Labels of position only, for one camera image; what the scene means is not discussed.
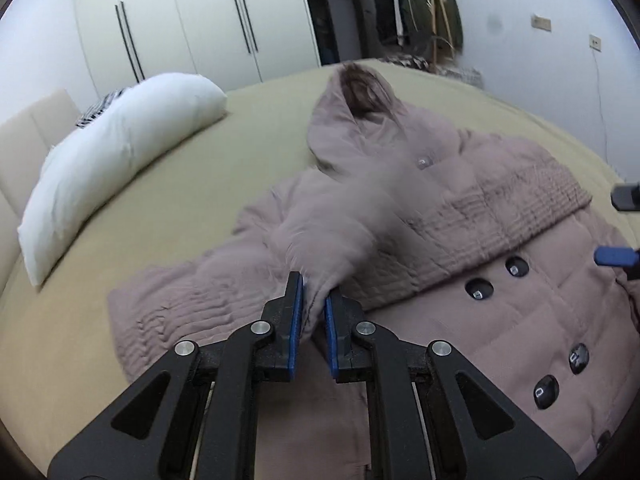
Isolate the black hanging jacket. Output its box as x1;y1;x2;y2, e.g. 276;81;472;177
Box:
371;0;407;46

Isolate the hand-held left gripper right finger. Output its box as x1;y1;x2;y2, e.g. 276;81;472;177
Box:
324;287;581;480

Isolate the wooden coat rack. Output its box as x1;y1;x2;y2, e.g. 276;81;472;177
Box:
426;0;457;70

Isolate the white wardrobe with black handles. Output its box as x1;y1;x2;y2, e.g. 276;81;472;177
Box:
70;0;321;96

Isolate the long white pillow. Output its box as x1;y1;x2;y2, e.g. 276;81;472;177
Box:
17;73;228;288

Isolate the white checkered laundry basket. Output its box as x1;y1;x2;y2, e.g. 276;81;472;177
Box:
442;66;484;90

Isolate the pink quilted puffer coat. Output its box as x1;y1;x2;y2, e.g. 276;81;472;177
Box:
106;60;640;472

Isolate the bed with beige sheet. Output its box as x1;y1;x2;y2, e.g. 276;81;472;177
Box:
0;57;640;461

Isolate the beige padded headboard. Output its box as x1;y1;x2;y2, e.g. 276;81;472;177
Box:
0;87;83;291

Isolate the white power cable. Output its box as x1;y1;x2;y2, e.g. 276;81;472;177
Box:
594;50;615;167

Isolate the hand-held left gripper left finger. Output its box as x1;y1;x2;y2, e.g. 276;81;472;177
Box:
47;271;305;480

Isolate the green hanging jacket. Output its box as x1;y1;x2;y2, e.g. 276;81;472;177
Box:
402;0;464;52

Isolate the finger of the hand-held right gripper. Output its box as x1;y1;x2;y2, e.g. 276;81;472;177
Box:
594;245;640;286
611;180;640;212

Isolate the black and white striped pillow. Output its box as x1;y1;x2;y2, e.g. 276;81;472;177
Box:
75;87;132;128

